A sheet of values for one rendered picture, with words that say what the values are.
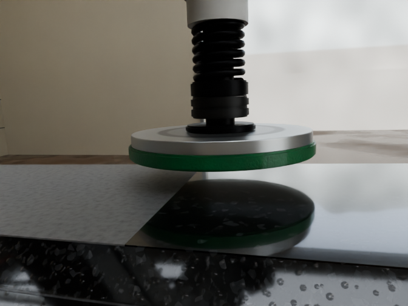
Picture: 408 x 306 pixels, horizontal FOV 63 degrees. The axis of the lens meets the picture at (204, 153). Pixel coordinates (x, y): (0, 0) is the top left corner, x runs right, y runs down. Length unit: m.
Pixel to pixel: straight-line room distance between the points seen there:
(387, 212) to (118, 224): 0.22
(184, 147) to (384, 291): 0.19
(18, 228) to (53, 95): 6.06
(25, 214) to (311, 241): 0.24
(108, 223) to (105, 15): 5.68
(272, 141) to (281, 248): 0.12
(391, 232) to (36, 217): 0.28
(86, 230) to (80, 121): 5.83
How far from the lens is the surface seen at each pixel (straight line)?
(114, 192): 0.37
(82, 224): 0.29
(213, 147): 0.30
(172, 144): 0.32
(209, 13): 0.38
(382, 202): 0.34
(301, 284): 0.21
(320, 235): 0.25
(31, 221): 0.32
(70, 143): 6.25
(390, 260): 0.23
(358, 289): 0.22
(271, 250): 0.22
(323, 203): 0.32
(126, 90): 5.65
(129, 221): 0.28
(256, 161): 0.31
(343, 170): 0.46
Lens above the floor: 0.90
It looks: 9 degrees down
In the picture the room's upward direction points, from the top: 2 degrees counter-clockwise
